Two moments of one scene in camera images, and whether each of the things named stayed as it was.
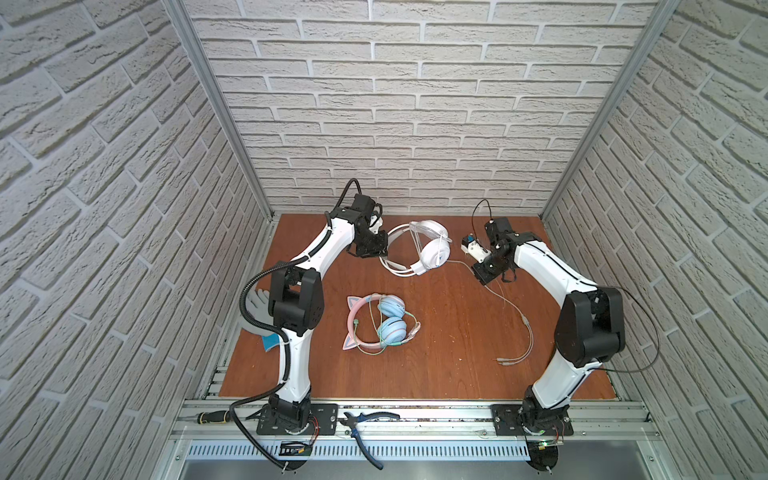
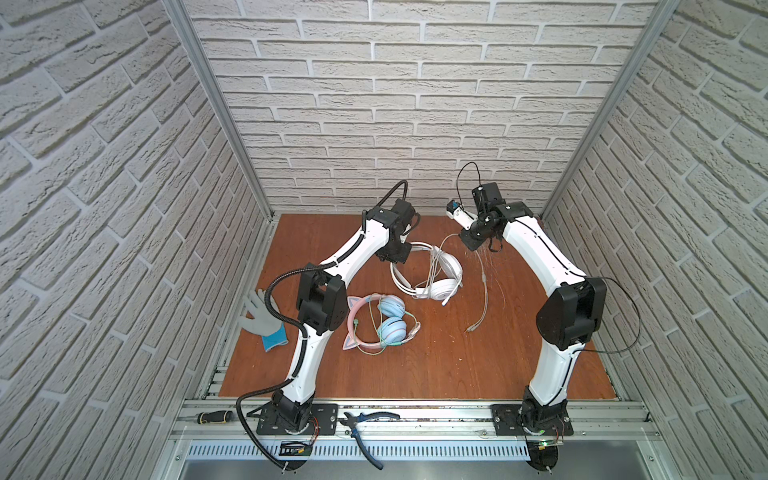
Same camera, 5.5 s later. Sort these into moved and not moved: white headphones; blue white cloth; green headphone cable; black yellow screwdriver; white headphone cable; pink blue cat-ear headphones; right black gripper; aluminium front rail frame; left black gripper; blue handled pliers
Moved: white headphone cable; white headphones; right black gripper; left black gripper; green headphone cable
Not moved: pink blue cat-ear headphones; black yellow screwdriver; blue handled pliers; aluminium front rail frame; blue white cloth
